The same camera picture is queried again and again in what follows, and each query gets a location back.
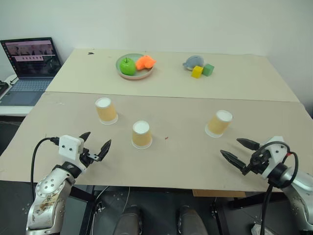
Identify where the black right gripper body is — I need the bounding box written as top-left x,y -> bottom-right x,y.
241,147 -> 271,176

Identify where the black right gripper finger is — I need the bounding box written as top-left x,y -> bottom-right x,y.
220,149 -> 246,172
236,138 -> 260,151

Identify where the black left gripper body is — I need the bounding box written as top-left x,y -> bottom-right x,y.
79,146 -> 103,170

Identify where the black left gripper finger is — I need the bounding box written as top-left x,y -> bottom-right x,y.
78,131 -> 91,143
96,139 -> 112,162

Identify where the tan paper cup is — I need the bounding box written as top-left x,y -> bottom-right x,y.
131,120 -> 153,150
204,110 -> 233,138
94,97 -> 119,126

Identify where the brown cardboard piece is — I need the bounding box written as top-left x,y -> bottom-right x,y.
192,188 -> 246,198

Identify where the dark rounded shape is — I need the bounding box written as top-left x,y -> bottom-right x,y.
114,205 -> 145,235
176,205 -> 209,235

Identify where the green toy apple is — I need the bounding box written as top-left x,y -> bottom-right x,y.
119,57 -> 136,76

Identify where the green cube block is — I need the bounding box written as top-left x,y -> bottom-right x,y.
201,64 -> 215,77

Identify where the grey-green round plate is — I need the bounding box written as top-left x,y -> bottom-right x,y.
115,53 -> 157,81

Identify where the yellow cube block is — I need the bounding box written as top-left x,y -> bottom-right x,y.
191,65 -> 204,79

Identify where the open grey laptop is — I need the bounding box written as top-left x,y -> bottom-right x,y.
0,37 -> 62,107

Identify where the orange toy fruit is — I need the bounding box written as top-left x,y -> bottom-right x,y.
135,54 -> 157,71

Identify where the black object beside laptop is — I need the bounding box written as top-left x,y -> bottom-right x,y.
0,80 -> 11,99

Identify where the grey plush whale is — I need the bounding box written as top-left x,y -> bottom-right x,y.
182,55 -> 205,71

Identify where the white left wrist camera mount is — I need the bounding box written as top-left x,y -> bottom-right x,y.
58,135 -> 84,163

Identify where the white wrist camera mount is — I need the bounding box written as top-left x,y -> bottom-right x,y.
259,135 -> 291,181
58,135 -> 84,163

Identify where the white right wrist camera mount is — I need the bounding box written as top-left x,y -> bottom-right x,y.
259,135 -> 291,181

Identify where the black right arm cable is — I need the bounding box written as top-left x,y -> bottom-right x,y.
249,141 -> 299,235

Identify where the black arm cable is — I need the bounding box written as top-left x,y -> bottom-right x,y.
30,137 -> 61,198
249,141 -> 299,235

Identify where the black table frame leg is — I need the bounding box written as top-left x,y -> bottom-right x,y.
212,192 -> 289,235
70,185 -> 105,235

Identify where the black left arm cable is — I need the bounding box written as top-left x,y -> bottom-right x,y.
30,137 -> 61,198

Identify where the thin white cable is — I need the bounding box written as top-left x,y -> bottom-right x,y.
121,187 -> 132,217

